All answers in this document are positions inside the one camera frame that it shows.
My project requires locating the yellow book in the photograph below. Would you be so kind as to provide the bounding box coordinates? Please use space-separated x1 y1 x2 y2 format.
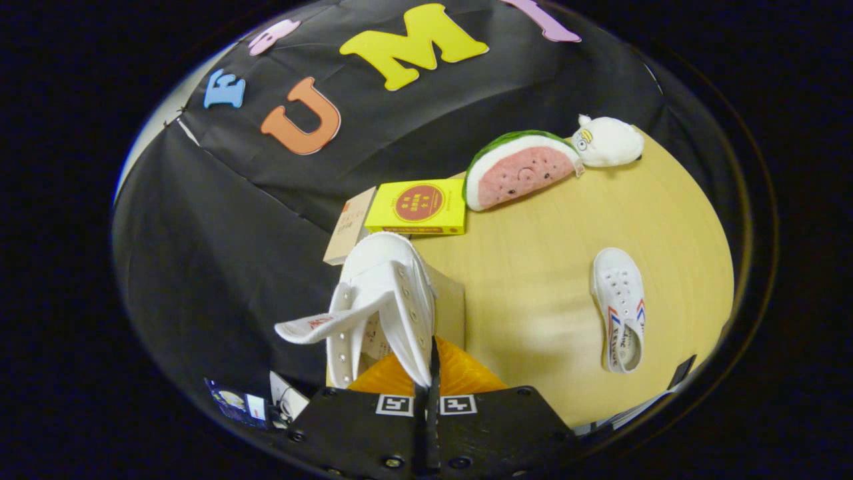
364 178 467 235

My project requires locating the beige storage box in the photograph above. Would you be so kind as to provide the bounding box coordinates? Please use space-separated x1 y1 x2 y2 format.
325 263 467 387

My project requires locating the white device with cable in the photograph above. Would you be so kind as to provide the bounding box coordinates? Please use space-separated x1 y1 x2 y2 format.
269 371 311 421

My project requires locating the white plush toy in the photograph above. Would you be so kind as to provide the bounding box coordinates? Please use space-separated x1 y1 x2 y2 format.
572 114 645 168

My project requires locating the small black object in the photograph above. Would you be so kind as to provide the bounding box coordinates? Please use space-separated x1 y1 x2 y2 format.
666 355 698 391

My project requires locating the white canvas shoe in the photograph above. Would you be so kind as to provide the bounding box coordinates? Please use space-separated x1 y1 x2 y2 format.
274 231 437 389
590 247 646 374

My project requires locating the watermelon slice plush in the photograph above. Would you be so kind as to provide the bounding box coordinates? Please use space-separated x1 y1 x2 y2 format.
464 130 584 212

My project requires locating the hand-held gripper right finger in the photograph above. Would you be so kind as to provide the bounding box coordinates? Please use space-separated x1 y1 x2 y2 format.
430 335 574 480

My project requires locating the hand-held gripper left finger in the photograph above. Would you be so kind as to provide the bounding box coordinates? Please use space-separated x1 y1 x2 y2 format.
287 352 430 480

